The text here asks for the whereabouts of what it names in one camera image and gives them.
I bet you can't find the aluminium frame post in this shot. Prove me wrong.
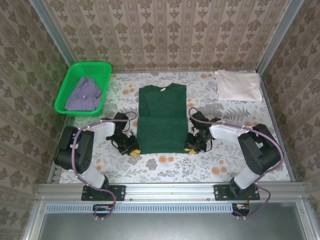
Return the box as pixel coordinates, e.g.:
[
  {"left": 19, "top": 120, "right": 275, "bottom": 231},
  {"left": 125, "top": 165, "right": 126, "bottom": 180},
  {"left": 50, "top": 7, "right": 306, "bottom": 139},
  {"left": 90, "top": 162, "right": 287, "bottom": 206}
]
[
  {"left": 28, "top": 0, "right": 76, "bottom": 69},
  {"left": 255, "top": 0, "right": 306, "bottom": 75}
]

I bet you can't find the white folded t-shirt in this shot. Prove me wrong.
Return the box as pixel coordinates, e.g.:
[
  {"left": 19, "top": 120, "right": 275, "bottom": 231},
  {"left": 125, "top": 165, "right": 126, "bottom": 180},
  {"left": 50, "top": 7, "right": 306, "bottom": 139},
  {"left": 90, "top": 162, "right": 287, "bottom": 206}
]
[{"left": 214, "top": 69, "right": 264, "bottom": 103}]

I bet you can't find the slotted white cable duct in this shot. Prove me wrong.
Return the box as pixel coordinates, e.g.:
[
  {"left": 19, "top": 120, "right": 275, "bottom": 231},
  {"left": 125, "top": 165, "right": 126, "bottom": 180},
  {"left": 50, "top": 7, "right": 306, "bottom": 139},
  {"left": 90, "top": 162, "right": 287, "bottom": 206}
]
[{"left": 45, "top": 202, "right": 251, "bottom": 214}]

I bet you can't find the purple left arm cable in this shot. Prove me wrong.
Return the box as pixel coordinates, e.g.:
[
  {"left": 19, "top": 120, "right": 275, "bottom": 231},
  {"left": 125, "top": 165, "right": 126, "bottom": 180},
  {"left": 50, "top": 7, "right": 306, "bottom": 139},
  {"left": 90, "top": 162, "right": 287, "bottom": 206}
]
[{"left": 72, "top": 111, "right": 138, "bottom": 222}]

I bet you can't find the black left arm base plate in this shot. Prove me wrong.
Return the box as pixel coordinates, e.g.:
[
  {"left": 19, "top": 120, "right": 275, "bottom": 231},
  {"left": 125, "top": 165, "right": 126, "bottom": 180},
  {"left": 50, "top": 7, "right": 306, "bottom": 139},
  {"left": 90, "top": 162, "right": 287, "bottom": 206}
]
[{"left": 80, "top": 184, "right": 127, "bottom": 202}]

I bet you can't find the floral patterned tablecloth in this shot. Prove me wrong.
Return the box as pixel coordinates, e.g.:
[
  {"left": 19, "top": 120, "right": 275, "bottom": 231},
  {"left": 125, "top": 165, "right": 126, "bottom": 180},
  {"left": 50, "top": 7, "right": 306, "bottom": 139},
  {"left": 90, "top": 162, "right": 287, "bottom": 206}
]
[{"left": 58, "top": 70, "right": 293, "bottom": 185}]

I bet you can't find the grey metal front panel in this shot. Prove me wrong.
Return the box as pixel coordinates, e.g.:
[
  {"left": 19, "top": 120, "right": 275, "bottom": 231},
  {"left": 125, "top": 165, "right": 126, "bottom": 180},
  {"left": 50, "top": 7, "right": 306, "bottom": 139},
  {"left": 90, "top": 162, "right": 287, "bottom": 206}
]
[{"left": 23, "top": 201, "right": 319, "bottom": 240}]

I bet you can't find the small wired circuit board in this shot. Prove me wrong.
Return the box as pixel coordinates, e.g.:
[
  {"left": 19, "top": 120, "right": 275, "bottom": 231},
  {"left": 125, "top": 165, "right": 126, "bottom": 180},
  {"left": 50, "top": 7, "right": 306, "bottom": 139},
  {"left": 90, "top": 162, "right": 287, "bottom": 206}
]
[
  {"left": 231, "top": 202, "right": 252, "bottom": 217},
  {"left": 92, "top": 203, "right": 117, "bottom": 218}
]

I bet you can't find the dark green t-shirt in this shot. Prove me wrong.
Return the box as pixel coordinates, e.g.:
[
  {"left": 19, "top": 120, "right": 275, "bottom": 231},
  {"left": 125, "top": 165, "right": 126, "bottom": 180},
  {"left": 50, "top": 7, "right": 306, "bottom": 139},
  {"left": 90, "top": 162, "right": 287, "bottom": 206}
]
[{"left": 136, "top": 84, "right": 189, "bottom": 155}]

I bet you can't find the aluminium mounting rail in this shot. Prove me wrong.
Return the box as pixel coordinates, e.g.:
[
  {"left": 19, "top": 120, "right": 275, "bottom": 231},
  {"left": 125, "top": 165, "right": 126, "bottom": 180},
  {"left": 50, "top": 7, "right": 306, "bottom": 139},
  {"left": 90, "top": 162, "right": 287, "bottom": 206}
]
[{"left": 36, "top": 182, "right": 305, "bottom": 201}]

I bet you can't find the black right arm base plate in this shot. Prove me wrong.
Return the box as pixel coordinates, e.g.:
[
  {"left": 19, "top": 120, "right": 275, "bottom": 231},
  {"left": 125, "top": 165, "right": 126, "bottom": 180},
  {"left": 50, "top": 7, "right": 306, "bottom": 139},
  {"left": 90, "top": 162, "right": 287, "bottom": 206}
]
[{"left": 213, "top": 184, "right": 261, "bottom": 202}]

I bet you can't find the purple crumpled t-shirt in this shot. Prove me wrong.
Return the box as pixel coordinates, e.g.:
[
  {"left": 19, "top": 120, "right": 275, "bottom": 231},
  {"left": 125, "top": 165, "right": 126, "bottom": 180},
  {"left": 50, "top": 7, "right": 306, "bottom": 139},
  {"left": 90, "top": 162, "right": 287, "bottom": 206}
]
[{"left": 64, "top": 76, "right": 104, "bottom": 112}]

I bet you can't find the green plastic basket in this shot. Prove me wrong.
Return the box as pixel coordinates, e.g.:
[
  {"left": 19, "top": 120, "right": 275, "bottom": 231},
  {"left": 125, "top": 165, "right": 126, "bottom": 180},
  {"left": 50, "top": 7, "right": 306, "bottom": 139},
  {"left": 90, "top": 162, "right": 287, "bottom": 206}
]
[{"left": 54, "top": 61, "right": 113, "bottom": 118}]

